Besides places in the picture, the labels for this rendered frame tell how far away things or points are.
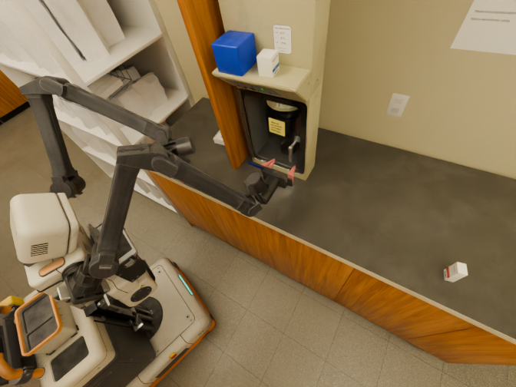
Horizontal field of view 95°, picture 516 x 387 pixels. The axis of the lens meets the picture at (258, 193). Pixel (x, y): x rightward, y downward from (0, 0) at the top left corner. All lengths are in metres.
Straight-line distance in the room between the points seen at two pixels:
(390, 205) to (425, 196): 0.17
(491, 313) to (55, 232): 1.44
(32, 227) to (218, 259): 1.43
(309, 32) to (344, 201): 0.71
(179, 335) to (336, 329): 1.04
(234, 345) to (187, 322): 0.39
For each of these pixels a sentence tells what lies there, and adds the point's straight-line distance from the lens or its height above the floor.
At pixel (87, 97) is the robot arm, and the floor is 1.50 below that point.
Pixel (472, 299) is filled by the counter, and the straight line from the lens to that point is 1.17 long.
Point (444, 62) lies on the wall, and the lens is 1.25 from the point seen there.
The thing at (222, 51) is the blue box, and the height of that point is 1.58.
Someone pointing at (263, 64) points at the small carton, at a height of 1.55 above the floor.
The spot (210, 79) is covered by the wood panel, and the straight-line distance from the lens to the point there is 1.01.
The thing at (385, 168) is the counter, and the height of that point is 0.94.
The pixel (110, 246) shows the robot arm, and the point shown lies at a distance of 0.86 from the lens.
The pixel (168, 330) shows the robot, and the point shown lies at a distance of 1.82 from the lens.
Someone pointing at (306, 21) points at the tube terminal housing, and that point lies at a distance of 0.81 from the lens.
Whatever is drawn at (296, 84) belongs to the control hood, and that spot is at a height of 1.51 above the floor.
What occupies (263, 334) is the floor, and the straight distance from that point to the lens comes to 1.93.
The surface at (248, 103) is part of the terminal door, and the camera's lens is 1.05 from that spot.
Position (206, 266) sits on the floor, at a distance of 2.13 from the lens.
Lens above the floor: 1.91
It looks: 54 degrees down
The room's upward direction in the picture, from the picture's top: 13 degrees counter-clockwise
